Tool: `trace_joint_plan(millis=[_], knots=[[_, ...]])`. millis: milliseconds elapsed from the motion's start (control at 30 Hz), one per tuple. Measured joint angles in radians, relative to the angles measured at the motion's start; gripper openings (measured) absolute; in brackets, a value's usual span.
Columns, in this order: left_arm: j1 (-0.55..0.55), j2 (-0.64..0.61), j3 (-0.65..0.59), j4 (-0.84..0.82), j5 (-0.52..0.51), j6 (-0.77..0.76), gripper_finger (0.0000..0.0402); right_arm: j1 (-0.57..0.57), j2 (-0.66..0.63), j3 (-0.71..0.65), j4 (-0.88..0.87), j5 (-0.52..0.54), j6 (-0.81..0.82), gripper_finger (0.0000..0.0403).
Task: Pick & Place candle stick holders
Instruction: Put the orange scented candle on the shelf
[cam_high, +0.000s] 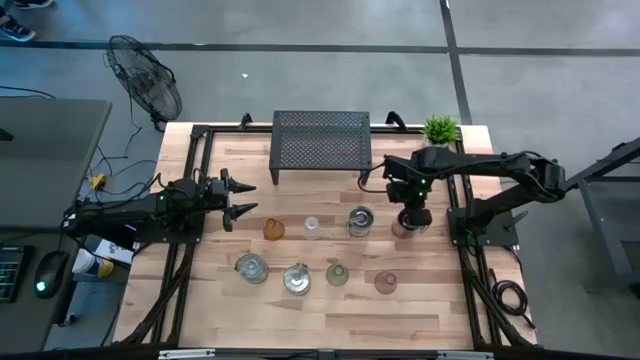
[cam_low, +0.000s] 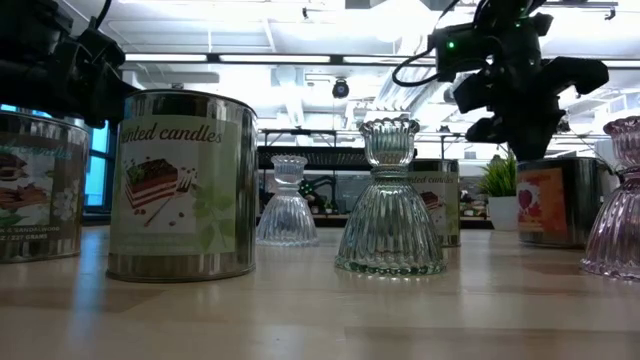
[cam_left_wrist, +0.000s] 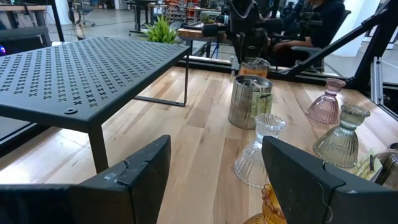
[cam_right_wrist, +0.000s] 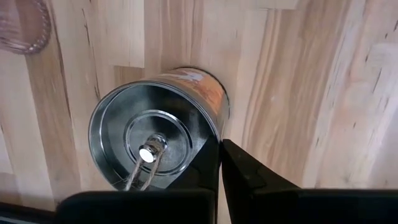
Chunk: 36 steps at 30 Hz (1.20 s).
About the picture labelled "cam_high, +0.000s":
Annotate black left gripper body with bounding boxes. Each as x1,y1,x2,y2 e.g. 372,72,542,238
199,177,230,211

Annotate coiled black cable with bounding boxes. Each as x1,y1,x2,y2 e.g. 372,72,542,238
489,267,536,330

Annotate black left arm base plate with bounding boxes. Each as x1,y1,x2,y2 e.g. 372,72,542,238
130,212,207,246

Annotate green glass candlestick holder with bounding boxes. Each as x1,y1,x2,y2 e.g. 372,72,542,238
325,263,350,288

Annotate black computer mouse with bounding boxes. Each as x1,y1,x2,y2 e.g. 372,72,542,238
33,249,70,300

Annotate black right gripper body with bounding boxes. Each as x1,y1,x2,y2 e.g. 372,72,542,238
387,180,434,227

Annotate orange glass candlestick holder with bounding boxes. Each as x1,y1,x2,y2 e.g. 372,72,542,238
262,217,286,242

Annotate black backlit keyboard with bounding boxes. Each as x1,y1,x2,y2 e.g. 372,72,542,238
0,244,26,305

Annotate green plant in white pot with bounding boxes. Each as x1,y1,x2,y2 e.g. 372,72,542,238
422,114,461,151

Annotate black floor cables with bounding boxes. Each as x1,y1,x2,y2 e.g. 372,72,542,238
92,99,160,197

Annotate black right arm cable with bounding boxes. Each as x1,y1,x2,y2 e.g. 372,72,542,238
357,158,396,194

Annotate black perforated metal shelf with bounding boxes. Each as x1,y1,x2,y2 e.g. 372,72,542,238
268,109,374,187

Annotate dark metal side table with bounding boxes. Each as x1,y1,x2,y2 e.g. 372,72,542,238
564,137,640,291

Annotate black floor fan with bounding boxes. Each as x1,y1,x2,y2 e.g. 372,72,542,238
103,34,184,132

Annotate clear jar with metal lid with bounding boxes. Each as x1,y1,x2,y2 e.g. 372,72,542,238
345,205,375,238

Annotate silver rail bracket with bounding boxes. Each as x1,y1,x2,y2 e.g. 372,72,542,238
158,348,216,360
437,349,494,360

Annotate white printed booklet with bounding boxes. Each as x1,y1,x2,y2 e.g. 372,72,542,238
94,238,135,265

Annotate black aluminium table frame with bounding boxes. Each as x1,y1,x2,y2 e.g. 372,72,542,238
112,122,539,351

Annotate clear glass candlestick holder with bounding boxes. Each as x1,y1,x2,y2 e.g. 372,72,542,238
303,215,322,241

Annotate grey desk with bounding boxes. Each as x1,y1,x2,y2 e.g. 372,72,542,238
0,97,113,231

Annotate pink glass candlestick holder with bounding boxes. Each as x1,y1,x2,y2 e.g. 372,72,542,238
373,270,399,296

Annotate dark work desk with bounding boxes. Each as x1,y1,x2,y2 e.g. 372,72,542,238
0,227,86,354

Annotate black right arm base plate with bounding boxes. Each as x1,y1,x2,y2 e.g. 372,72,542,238
446,207,521,248

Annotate large clear glass jar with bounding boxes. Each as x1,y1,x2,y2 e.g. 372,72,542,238
234,252,270,285

